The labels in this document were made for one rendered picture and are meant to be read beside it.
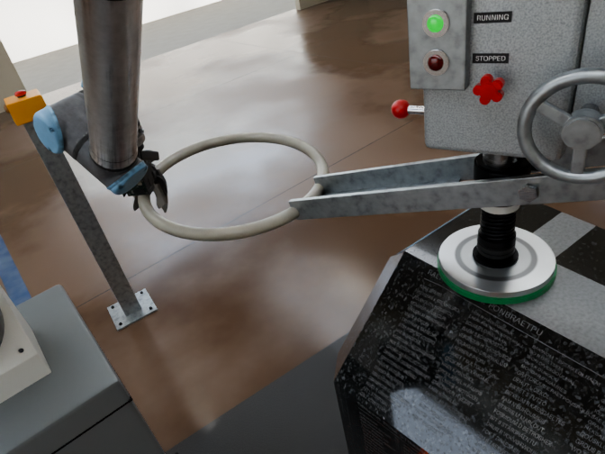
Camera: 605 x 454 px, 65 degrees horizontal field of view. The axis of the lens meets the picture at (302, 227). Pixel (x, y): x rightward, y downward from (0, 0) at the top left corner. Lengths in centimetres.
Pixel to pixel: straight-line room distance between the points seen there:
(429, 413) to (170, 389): 127
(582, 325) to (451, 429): 29
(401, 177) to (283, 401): 107
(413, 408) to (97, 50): 83
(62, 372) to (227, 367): 109
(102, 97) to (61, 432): 56
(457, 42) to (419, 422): 68
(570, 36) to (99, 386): 89
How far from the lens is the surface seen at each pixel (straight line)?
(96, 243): 222
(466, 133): 75
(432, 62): 70
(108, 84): 79
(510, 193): 84
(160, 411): 200
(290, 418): 179
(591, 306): 97
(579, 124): 66
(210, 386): 199
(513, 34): 69
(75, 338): 107
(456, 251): 101
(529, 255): 101
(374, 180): 106
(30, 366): 101
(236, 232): 103
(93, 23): 71
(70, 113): 109
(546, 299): 97
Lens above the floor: 148
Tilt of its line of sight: 34 degrees down
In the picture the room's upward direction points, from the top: 12 degrees counter-clockwise
